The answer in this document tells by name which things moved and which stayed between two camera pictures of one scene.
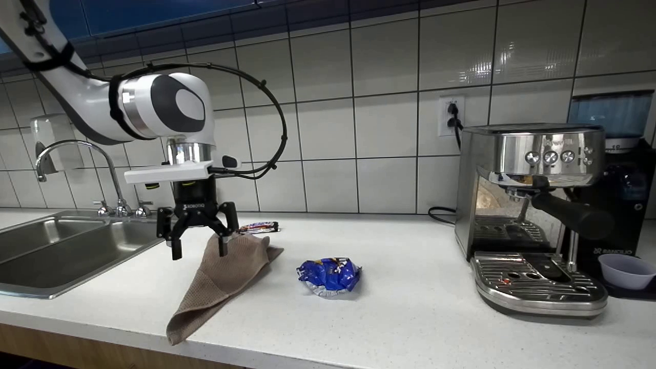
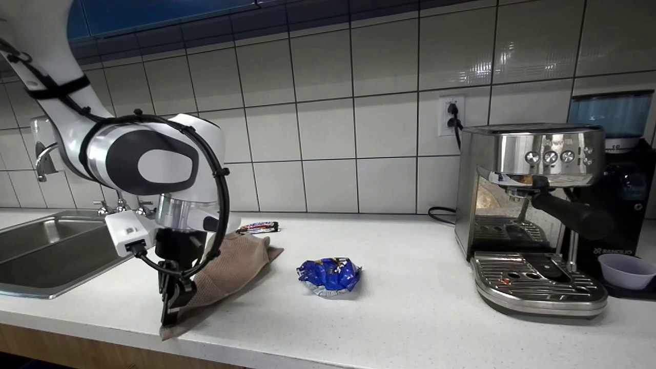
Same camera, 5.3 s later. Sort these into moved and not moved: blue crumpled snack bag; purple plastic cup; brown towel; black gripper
Moved: black gripper
Not moved: blue crumpled snack bag; purple plastic cup; brown towel
